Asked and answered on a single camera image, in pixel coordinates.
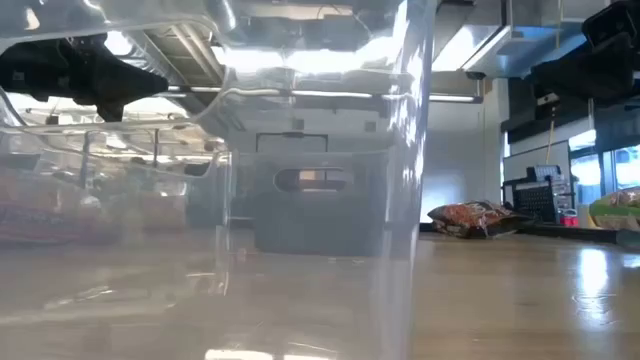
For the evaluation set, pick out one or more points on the silver air duct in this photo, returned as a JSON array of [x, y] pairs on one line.
[[500, 45]]

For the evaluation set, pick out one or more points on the white partition panel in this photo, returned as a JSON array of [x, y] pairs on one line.
[[520, 165]]

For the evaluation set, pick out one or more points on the large clear plastic bin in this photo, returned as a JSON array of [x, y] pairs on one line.
[[320, 290]]

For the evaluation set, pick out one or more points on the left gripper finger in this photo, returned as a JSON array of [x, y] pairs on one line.
[[120, 82]]

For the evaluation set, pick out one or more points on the red snack packet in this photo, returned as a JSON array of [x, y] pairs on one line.
[[470, 217]]

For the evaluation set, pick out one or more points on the small red object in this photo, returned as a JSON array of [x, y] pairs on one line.
[[569, 221]]

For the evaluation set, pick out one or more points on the ceiling light strip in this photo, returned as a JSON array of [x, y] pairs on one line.
[[452, 98]]

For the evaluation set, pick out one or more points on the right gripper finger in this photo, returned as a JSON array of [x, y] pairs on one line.
[[585, 70]]

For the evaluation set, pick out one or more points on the black perforated rack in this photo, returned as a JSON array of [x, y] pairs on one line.
[[537, 202]]

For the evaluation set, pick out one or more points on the dark grey plastic bin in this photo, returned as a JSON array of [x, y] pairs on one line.
[[320, 225]]

